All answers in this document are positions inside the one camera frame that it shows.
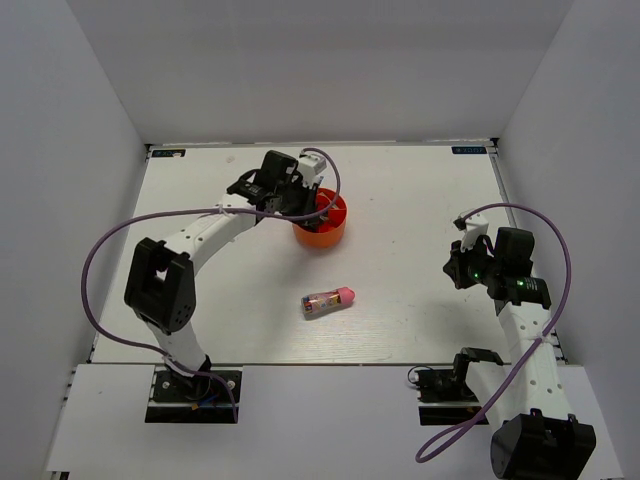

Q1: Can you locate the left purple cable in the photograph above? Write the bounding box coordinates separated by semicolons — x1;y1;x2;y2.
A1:
81;147;342;424

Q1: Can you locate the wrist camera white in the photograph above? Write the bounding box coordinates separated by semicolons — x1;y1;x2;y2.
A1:
296;152;327;189
454;210;489;252

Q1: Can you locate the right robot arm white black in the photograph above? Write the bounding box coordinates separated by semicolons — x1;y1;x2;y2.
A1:
443;221;596;479

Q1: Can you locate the pink capped eraser bottle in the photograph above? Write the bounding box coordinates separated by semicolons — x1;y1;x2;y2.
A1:
301;287;356;320

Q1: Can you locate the orange round organizer container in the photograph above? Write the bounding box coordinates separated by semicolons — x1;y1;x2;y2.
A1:
292;188;348;249

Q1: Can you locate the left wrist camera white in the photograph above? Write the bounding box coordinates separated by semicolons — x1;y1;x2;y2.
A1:
296;152;327;189

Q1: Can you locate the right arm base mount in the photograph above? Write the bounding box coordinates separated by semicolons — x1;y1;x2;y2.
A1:
407;347;504;426

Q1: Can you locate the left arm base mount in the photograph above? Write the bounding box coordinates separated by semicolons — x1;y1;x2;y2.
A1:
145;367;236;424

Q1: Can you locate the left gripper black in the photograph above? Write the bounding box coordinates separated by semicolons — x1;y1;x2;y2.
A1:
276;176;320;226

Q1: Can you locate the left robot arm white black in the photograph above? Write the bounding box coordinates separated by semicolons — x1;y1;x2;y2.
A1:
124;147;335;399

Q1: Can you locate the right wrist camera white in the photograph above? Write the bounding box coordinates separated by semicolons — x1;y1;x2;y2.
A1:
454;210;489;252

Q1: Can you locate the right blue label sticker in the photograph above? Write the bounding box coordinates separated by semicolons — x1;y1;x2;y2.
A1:
451;145;487;155

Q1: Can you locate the left blue label sticker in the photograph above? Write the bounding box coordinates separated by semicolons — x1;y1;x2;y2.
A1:
151;149;186;158

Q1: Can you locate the blue label sticker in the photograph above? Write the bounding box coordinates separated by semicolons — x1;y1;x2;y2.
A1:
151;149;186;158
451;145;487;155

